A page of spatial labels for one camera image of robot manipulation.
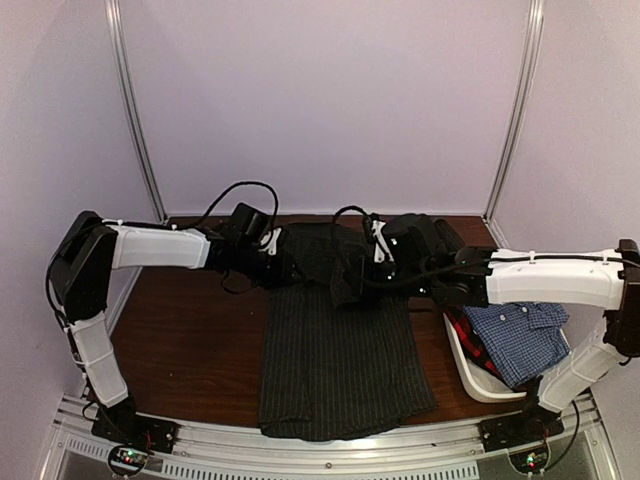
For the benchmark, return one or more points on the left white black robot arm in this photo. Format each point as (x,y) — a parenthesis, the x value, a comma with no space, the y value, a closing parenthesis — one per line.
(78,277)

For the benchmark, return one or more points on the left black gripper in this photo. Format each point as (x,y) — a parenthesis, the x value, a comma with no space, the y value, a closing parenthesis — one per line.
(281,278)

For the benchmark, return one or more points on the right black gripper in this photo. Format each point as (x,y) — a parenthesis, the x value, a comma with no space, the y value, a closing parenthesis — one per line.
(365,262)

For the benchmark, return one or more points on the black pinstriped long sleeve shirt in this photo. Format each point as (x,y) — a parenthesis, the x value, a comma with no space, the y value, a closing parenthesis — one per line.
(334,367)

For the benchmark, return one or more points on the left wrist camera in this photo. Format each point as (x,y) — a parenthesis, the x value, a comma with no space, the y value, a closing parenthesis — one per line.
(269,242)

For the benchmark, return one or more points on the left led circuit board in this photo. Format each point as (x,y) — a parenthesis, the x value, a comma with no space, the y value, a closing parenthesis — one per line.
(124,460)

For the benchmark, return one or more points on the red black plaid shirt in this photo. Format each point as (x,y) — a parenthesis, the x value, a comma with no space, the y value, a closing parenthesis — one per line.
(473,347)

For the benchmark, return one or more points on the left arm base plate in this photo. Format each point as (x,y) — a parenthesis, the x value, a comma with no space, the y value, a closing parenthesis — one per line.
(139,431)

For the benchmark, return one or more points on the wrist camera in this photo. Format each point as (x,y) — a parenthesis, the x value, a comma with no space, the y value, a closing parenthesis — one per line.
(373,226)
(269,242)

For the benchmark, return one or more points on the blue checked long sleeve shirt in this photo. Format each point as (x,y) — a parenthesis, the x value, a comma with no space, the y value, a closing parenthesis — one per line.
(522,339)

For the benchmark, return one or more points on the white plastic bin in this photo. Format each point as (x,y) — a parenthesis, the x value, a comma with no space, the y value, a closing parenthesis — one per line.
(479,384)

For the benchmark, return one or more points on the left aluminium frame post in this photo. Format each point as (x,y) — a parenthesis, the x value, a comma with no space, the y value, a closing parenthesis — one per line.
(114,21)

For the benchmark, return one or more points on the led circuit board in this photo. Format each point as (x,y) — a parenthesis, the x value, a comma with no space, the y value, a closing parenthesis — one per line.
(529,461)
(124,460)

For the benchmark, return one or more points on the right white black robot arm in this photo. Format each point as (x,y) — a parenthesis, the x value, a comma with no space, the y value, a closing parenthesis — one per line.
(482,276)

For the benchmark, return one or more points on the right led circuit board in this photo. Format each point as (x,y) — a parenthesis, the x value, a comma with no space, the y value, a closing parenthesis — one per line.
(529,461)

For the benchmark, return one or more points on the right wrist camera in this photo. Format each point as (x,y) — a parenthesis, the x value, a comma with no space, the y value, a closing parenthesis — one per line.
(373,226)

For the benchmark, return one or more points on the aluminium frame post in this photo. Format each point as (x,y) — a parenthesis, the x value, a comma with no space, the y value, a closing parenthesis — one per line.
(529,59)
(114,21)

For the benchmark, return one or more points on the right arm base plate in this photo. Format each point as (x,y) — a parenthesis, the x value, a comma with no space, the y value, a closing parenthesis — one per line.
(518,429)

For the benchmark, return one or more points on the right aluminium frame post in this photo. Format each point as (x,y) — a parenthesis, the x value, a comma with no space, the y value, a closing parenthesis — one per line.
(529,59)

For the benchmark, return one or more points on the front aluminium rail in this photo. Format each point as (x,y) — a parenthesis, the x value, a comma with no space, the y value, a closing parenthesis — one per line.
(438,445)

